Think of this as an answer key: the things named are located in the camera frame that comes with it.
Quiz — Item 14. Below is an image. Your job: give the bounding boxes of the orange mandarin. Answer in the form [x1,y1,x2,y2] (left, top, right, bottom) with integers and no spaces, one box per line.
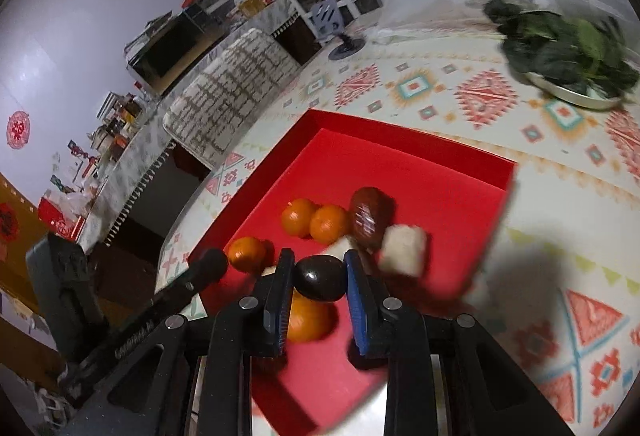
[227,236,268,273]
[309,205,351,245]
[286,291,337,344]
[281,199,318,238]

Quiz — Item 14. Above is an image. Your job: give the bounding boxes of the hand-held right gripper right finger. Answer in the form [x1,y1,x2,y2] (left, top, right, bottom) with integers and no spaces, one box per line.
[344,250,576,436]

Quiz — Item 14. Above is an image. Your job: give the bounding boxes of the white peeled sugarcane piece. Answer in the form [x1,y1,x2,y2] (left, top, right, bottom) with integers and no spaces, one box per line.
[378,225,428,277]
[322,235,361,262]

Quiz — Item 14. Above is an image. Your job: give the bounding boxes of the grey fringed table cloth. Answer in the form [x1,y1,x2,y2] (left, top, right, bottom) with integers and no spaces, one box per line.
[80,0,301,247]

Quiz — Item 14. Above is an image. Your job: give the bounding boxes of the grey phone stand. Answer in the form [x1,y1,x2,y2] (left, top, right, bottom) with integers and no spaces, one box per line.
[310,0,365,61]

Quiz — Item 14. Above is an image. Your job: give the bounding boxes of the patterned tablecloth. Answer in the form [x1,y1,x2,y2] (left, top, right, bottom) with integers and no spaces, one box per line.
[155,24,640,436]

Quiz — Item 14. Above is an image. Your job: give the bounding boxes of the green leafy vegetables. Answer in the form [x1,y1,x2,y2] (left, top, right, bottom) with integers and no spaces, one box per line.
[482,0,640,97]

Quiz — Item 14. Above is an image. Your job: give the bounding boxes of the red paper cut decoration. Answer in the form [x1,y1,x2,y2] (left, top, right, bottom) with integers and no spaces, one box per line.
[6,110,31,149]

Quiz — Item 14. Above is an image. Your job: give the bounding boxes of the dark red jujube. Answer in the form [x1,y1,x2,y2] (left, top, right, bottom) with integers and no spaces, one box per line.
[348,186,396,247]

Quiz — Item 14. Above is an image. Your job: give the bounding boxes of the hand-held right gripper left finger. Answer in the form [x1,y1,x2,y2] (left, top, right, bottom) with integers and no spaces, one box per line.
[75,249,296,436]

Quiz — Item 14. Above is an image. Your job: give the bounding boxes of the red cardboard tray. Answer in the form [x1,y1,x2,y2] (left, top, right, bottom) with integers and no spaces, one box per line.
[187,109,517,436]

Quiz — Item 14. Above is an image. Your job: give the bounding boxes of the patterned fabric chair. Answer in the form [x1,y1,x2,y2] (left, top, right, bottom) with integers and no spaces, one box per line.
[164,27,301,167]

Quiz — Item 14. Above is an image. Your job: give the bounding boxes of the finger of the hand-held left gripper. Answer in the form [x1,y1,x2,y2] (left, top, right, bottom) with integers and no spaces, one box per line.
[149,247,229,318]

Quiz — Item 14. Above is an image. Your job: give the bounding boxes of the dark brown chestnut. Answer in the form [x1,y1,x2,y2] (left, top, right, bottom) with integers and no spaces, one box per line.
[293,256,347,302]

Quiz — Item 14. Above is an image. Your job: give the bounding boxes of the black microwave oven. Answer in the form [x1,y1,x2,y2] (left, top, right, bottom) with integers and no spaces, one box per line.
[125,6,236,94]

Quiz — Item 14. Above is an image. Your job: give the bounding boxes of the white oval plate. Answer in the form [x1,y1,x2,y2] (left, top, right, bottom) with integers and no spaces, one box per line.
[520,69,626,111]

